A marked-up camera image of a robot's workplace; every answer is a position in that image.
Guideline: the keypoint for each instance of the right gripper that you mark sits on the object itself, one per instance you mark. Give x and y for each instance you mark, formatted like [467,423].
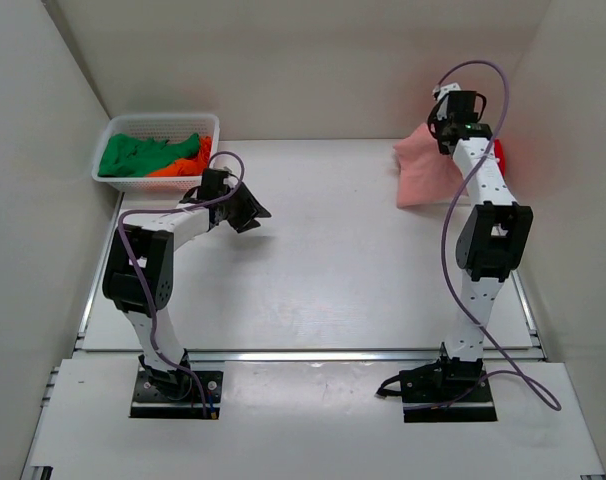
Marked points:
[438,124]

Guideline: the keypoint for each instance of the folded red t-shirt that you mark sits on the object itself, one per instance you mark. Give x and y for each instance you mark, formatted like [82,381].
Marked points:
[500,156]

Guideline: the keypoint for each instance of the green t-shirt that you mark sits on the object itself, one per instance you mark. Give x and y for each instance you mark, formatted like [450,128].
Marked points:
[128,157]

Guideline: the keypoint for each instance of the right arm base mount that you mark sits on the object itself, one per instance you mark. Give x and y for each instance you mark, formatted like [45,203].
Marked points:
[447,390]

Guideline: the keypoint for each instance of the orange t-shirt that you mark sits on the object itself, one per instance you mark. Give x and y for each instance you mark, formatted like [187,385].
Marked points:
[192,166]

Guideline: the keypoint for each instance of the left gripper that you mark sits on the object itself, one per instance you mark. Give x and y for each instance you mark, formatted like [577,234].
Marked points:
[251,209]

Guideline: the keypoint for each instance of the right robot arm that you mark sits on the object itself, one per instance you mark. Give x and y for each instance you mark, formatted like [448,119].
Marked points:
[492,241]

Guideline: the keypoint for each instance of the pink t-shirt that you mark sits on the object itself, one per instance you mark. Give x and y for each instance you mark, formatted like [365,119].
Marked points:
[425,175]

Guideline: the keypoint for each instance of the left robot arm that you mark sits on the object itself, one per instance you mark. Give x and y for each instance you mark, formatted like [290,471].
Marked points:
[139,273]

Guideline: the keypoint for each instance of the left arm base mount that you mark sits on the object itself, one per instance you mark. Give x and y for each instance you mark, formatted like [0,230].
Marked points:
[153,399]

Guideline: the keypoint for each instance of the white plastic basket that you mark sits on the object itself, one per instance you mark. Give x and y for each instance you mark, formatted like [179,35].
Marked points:
[176,127]

